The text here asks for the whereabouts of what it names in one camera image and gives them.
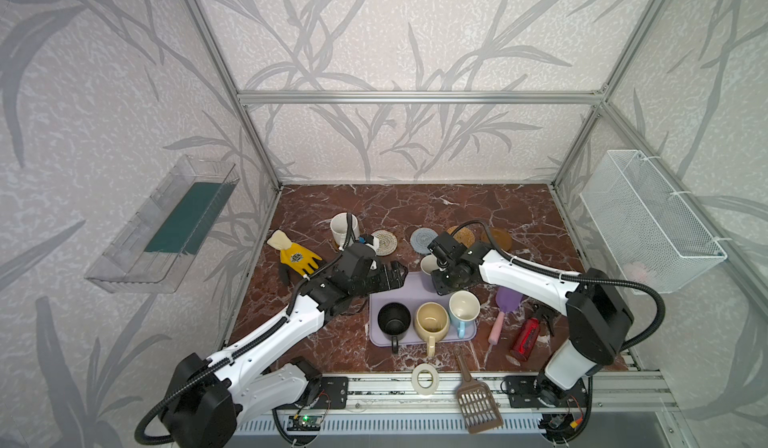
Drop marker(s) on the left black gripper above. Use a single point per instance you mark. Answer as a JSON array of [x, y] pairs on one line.
[[383, 276]]

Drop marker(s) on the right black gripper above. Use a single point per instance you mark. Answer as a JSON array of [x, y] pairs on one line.
[[441, 274]]

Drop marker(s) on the purple mug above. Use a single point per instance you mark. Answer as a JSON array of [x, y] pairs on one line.
[[429, 264]]

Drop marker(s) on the multicolour woven round coaster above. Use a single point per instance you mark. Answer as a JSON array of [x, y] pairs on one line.
[[387, 242]]

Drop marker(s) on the grey woven round coaster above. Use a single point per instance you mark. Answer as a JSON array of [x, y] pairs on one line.
[[421, 238]]

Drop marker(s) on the white speckled mug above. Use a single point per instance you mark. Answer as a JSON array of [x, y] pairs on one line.
[[345, 229]]

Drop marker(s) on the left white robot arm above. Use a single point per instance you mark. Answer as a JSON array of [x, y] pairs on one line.
[[208, 398]]

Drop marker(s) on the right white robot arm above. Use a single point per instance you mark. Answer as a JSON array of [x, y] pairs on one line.
[[598, 317]]

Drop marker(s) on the light blue mug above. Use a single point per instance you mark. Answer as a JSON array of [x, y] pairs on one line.
[[463, 308]]

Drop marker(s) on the beige mug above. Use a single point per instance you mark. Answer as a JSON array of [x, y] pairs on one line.
[[432, 324]]

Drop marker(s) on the black mug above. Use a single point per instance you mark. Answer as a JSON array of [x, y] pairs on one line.
[[394, 319]]

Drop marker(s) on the purple pink spatula scoop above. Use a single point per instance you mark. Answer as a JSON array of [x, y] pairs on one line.
[[507, 301]]

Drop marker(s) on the yellow work glove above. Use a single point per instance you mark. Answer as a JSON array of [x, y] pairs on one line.
[[294, 258]]

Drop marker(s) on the red bottle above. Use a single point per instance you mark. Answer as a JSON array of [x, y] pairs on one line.
[[526, 340]]

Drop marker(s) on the white tape roll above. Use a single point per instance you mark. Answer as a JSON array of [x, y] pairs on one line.
[[425, 379]]

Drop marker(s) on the brown slotted litter scoop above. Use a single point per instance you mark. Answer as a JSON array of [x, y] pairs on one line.
[[476, 402]]

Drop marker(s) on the green circuit board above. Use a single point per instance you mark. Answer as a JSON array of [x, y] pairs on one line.
[[304, 423]]

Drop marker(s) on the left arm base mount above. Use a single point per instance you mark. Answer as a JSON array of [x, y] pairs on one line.
[[325, 392]]

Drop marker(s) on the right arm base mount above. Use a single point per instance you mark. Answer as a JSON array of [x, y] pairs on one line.
[[536, 392]]

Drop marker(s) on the white wire mesh basket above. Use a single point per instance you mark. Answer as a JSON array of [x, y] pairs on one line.
[[652, 233]]

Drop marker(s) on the clear plastic wall shelf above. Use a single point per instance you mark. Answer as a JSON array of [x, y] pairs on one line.
[[159, 243]]

